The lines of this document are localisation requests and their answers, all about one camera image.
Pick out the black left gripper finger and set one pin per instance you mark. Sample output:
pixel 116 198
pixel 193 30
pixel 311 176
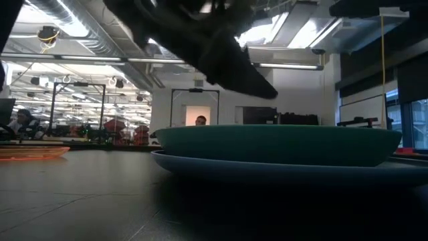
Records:
pixel 257 85

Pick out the dark green plastic plate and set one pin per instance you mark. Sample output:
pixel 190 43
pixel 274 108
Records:
pixel 277 145

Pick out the blue plastic plate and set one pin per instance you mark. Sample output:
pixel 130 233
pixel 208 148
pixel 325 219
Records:
pixel 234 170

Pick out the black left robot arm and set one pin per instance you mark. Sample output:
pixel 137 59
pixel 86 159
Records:
pixel 167 16

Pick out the bright doorway panel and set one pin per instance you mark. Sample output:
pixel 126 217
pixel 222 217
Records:
pixel 197 111

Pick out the person by doorway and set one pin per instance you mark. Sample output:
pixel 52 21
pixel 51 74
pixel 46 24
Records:
pixel 200 120

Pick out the small red cabinet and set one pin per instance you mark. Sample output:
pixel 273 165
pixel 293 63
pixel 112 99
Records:
pixel 142 134

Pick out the long ceiling light strip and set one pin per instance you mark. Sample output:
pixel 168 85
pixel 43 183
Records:
pixel 93 59

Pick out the large red cabinet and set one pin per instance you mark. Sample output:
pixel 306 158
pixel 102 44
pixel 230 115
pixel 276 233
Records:
pixel 114 129

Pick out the seated person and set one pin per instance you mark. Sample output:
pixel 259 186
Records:
pixel 28 125

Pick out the orange translucent plastic plate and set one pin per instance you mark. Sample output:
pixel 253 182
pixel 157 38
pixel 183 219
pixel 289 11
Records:
pixel 30 152

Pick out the dark computer monitor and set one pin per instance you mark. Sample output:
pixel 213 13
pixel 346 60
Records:
pixel 6 110

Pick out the dark wall screen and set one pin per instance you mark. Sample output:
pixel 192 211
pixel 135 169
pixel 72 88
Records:
pixel 259 115

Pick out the narrow black camera frame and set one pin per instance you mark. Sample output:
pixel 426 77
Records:
pixel 195 90

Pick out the wide black camera frame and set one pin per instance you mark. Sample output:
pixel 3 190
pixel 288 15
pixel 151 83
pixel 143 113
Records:
pixel 53 107

